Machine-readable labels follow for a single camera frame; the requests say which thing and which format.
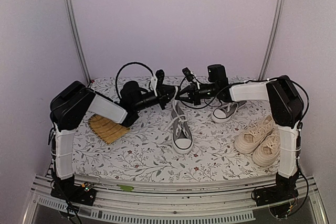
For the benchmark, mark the beige sneaker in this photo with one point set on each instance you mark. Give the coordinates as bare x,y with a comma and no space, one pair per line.
268,151
247,141

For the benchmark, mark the beige sneaker inner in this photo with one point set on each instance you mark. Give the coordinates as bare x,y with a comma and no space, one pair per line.
247,141

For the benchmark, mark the floral patterned table mat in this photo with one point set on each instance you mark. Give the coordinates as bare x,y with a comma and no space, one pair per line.
146,152

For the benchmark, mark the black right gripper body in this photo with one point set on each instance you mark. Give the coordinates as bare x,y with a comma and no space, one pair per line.
214,86

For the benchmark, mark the aluminium frame post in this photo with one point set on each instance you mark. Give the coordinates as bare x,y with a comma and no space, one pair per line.
272,39
76,39

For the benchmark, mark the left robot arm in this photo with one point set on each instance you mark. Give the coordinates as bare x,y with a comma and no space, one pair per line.
70,106

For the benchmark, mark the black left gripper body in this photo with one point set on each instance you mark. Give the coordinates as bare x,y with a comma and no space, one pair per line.
143,104

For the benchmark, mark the beige sneaker outer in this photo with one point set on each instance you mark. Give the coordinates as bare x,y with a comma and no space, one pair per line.
268,151

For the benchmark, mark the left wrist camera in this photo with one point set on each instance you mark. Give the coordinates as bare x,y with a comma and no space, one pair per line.
157,81

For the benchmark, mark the right aluminium frame post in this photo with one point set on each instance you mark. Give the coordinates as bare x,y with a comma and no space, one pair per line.
272,39

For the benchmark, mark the grey sneaker near bottle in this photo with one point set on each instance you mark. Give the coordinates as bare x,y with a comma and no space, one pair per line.
226,112

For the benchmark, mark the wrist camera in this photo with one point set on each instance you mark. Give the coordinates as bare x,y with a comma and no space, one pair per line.
191,78
157,81

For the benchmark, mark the yellow bamboo fan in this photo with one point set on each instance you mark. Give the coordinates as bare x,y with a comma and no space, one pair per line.
107,130

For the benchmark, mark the left aluminium frame post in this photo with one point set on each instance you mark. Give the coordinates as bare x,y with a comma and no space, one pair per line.
76,39

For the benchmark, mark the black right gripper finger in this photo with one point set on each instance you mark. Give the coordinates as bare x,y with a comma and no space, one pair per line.
188,99
188,91

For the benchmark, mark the grey sneaker with white laces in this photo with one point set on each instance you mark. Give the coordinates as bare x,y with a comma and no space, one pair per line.
182,140

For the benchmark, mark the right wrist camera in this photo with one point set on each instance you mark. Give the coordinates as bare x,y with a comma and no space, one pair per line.
191,78

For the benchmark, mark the green tape piece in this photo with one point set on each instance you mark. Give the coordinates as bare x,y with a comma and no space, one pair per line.
126,188

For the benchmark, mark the aluminium front rail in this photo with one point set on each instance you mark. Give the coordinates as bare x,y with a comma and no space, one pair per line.
208,202

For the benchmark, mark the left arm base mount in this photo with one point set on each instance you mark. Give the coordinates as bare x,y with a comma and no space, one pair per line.
83,194

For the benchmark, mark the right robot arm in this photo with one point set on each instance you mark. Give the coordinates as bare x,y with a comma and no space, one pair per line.
286,104

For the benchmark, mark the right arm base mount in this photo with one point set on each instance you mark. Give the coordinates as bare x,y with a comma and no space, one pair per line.
266,195

